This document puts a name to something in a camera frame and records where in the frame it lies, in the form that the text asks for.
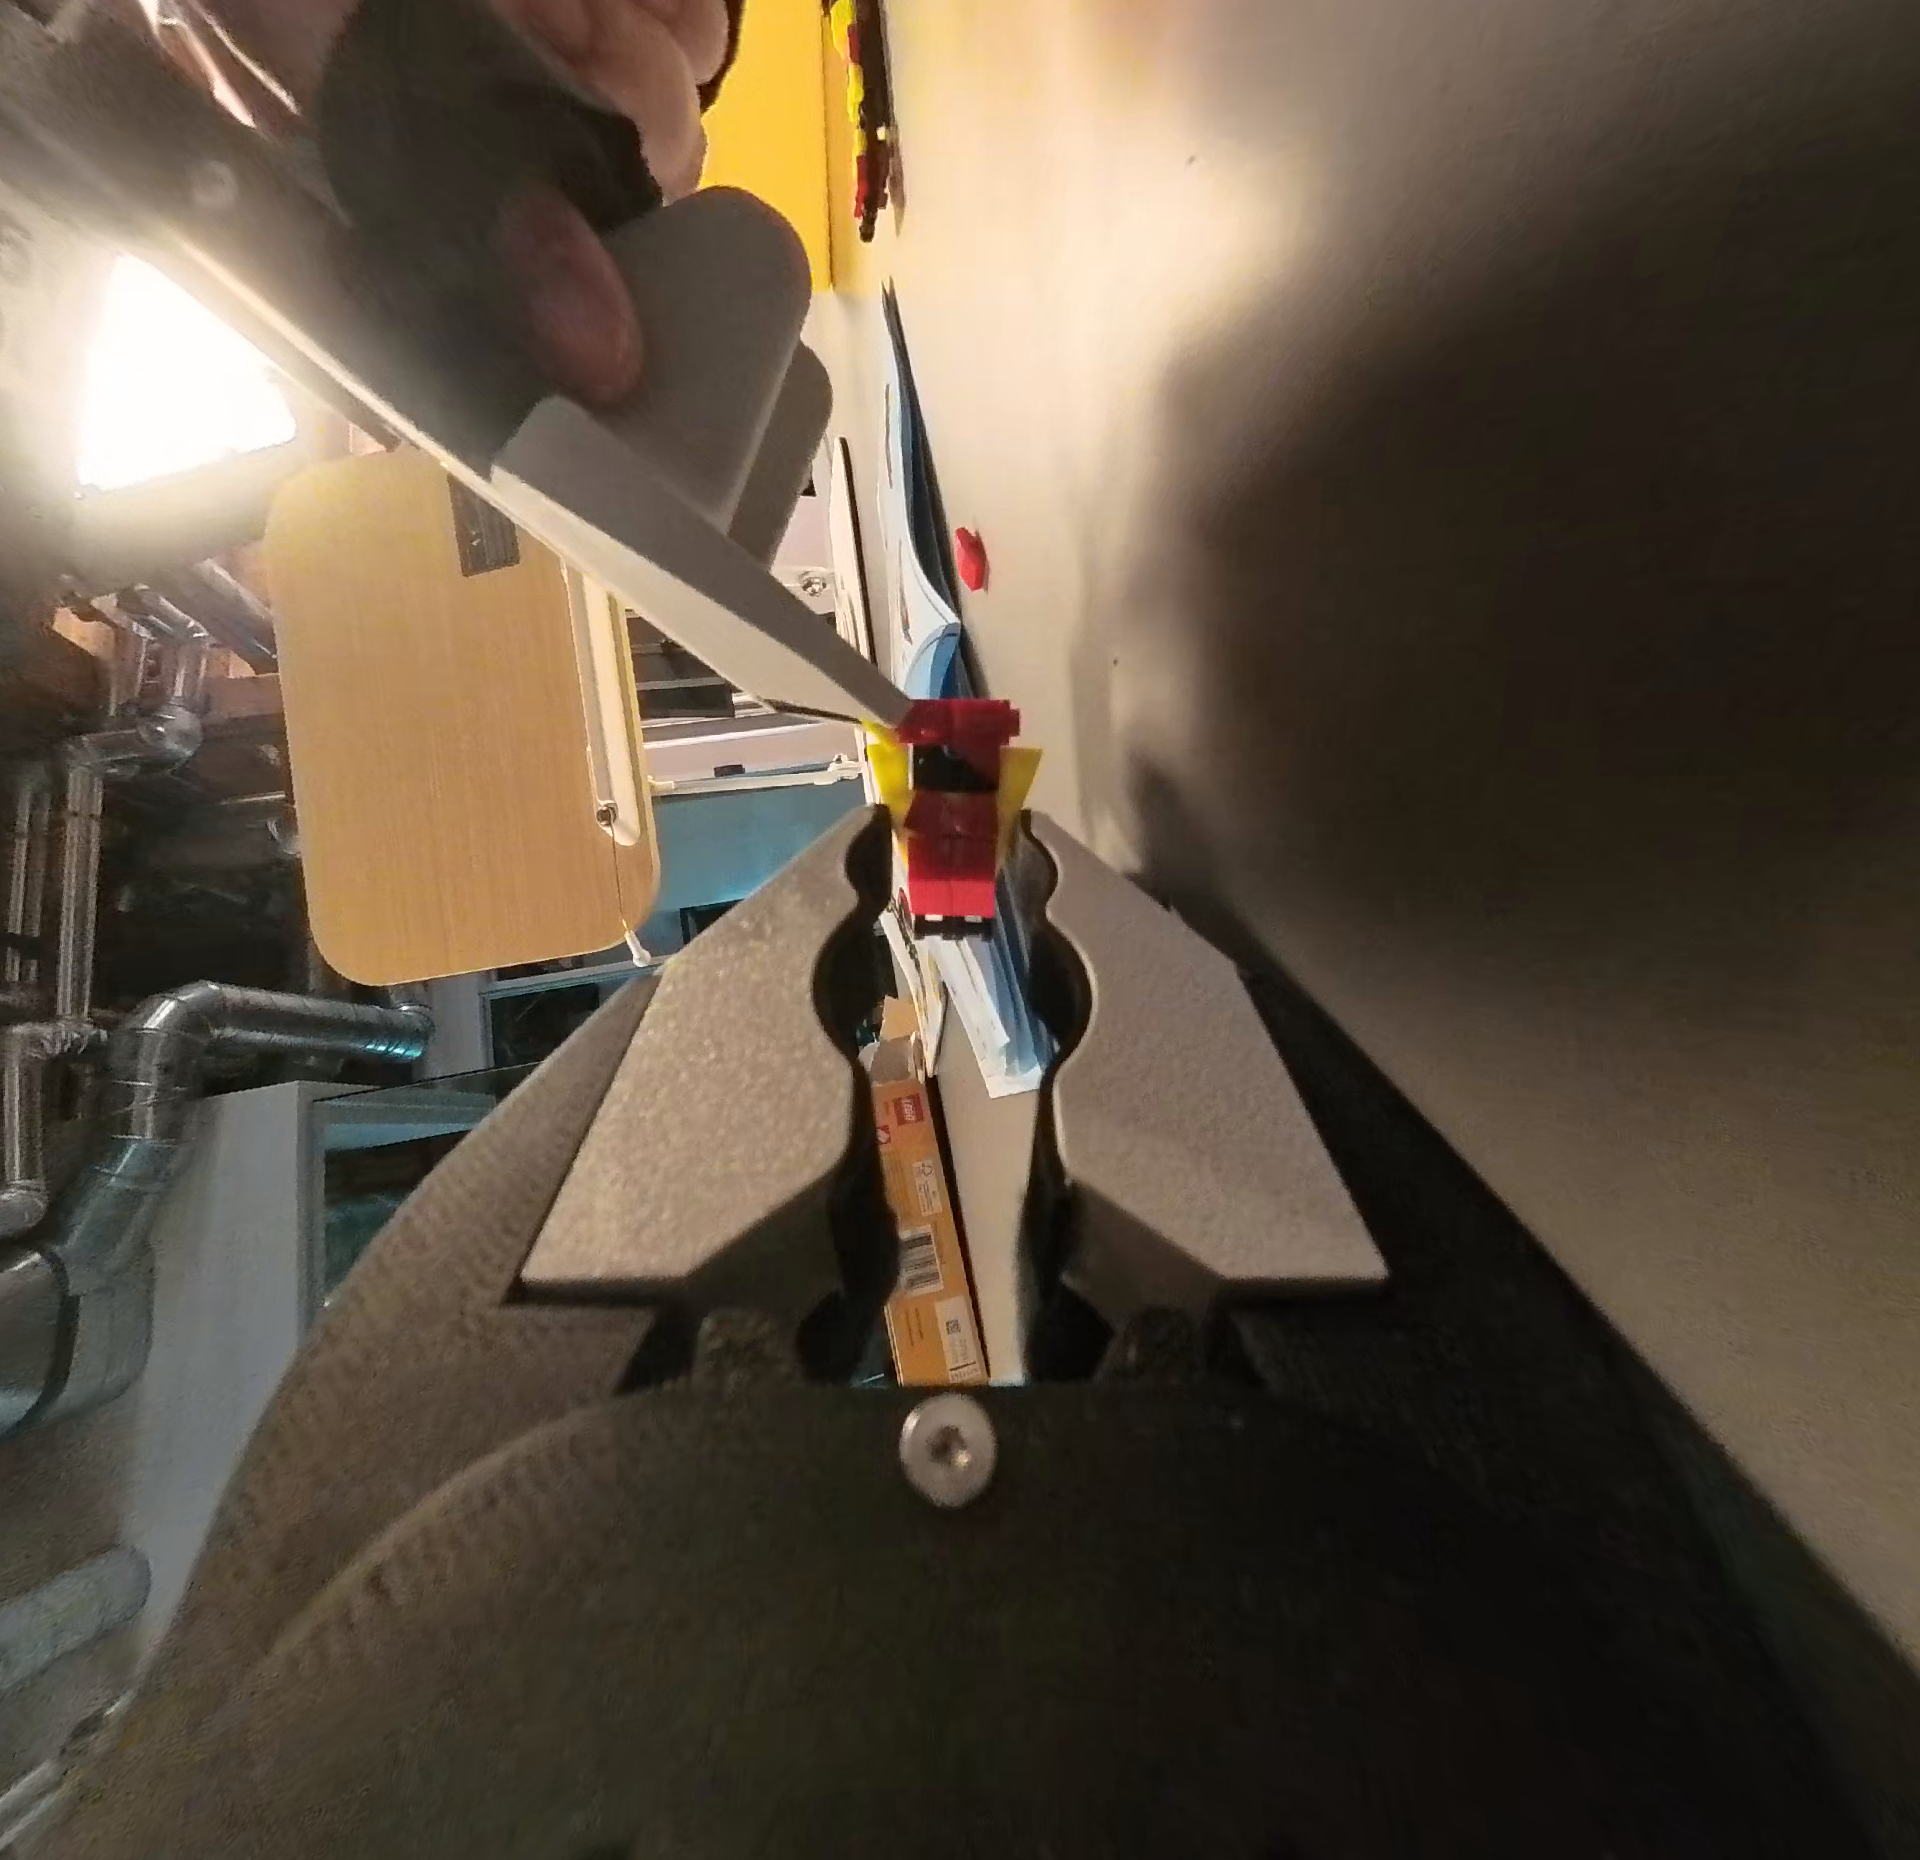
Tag lego instruction booklet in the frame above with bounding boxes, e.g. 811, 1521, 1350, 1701
875, 281, 1056, 1099

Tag colourful cardboard lego box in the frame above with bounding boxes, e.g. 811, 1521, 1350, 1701
869, 990, 995, 1390

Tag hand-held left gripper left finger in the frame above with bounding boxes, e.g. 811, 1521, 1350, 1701
516, 805, 900, 1343

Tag person's right hand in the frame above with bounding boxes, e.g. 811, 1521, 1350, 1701
150, 0, 748, 408

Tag bright ceiling light panel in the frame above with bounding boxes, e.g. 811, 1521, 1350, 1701
72, 251, 302, 491

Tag silver ventilation ducts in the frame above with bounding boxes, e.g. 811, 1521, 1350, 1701
0, 584, 437, 1428

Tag yellow plastic bin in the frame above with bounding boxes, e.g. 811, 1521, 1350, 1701
696, 0, 867, 297

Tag long red yellow lego assembly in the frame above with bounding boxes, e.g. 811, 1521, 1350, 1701
821, 0, 909, 245

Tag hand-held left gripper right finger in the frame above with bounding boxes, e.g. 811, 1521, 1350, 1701
1007, 812, 1390, 1343

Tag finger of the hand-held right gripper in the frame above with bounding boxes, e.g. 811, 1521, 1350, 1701
372, 401, 919, 733

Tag red yellow lego body assembly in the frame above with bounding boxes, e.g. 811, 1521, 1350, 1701
865, 695, 1044, 935

